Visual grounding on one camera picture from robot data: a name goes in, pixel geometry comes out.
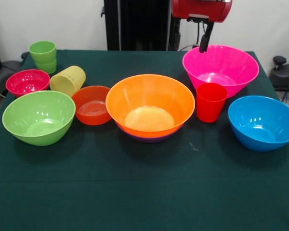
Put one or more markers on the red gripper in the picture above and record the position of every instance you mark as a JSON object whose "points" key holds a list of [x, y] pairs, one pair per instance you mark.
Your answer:
{"points": [[202, 9]]}

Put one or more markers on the grey pedestal foot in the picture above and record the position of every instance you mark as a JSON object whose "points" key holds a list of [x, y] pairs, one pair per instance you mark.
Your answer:
{"points": [[283, 77], [2, 77]]}

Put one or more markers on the yellow cup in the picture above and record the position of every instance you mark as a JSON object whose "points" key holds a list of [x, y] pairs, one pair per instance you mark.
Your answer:
{"points": [[67, 80]]}

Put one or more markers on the red cup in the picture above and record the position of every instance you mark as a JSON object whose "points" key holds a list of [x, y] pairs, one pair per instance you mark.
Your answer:
{"points": [[210, 106]]}

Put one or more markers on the green cup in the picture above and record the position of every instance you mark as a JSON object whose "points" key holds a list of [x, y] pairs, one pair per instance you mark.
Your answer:
{"points": [[43, 55]]}

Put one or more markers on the light green bowl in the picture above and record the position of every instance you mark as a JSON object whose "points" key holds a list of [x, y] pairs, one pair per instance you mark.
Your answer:
{"points": [[38, 120]]}

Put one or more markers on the small crimson bowl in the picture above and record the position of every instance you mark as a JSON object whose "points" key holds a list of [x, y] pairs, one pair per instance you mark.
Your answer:
{"points": [[26, 81]]}

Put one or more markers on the small orange-red bowl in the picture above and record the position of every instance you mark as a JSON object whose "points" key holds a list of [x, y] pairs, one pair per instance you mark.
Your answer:
{"points": [[91, 113]]}

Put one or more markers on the large orange bowl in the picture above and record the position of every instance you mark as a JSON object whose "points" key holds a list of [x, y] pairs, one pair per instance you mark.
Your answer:
{"points": [[149, 101]]}

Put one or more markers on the large pink bowl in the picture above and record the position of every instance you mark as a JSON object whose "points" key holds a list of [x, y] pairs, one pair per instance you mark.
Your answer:
{"points": [[221, 65]]}

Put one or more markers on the blue bowl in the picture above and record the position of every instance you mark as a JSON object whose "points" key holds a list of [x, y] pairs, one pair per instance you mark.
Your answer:
{"points": [[262, 125]]}

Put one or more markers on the dark green tablecloth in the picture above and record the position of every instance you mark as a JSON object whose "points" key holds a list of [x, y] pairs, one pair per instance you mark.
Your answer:
{"points": [[144, 187]]}

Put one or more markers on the purple bowl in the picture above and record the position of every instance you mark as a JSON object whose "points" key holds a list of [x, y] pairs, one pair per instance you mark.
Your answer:
{"points": [[149, 140]]}

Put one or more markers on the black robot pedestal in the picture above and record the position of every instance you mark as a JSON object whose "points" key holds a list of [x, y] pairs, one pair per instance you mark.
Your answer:
{"points": [[139, 24]]}

